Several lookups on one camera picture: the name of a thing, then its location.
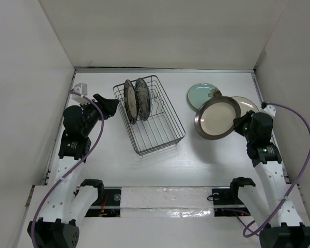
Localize cream tree pattern plate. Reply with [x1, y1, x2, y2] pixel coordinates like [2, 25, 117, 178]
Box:
[231, 96, 259, 116]

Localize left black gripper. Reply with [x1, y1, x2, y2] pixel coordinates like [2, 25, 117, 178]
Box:
[80, 94, 118, 136]

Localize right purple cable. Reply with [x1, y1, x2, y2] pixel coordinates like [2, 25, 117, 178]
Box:
[242, 102, 310, 238]

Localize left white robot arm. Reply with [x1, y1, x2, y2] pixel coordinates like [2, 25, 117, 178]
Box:
[27, 92, 119, 247]

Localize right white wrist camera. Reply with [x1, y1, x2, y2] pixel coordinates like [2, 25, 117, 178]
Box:
[260, 102, 276, 118]

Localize brown rim cream plate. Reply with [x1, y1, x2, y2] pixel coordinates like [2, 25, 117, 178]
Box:
[194, 97, 241, 140]

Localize teal flower plate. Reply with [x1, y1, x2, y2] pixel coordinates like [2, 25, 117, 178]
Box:
[187, 83, 222, 111]

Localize dark striped rim plate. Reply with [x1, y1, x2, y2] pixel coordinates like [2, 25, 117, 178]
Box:
[123, 80, 139, 124]

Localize grey wire dish rack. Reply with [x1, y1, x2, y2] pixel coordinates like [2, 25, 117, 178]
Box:
[113, 75, 185, 156]

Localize purple cable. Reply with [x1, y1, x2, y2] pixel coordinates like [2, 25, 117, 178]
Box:
[242, 102, 310, 238]
[32, 89, 105, 248]

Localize blue floral plate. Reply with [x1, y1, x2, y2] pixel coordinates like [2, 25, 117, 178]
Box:
[135, 78, 151, 121]

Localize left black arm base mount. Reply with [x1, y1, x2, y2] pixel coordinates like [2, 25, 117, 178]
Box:
[74, 179, 121, 218]

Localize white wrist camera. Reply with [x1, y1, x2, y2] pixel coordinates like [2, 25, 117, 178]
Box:
[260, 102, 276, 118]
[71, 83, 89, 105]

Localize silver taped front rail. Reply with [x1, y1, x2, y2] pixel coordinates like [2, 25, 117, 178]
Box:
[87, 187, 247, 218]

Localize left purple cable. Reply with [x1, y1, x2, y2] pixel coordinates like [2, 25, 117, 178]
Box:
[32, 89, 105, 248]

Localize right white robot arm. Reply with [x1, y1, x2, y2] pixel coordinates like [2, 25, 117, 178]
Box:
[228, 108, 310, 247]

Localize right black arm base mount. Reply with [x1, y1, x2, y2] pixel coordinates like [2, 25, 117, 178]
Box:
[207, 177, 256, 217]

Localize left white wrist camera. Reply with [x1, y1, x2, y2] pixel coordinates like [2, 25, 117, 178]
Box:
[71, 83, 89, 105]

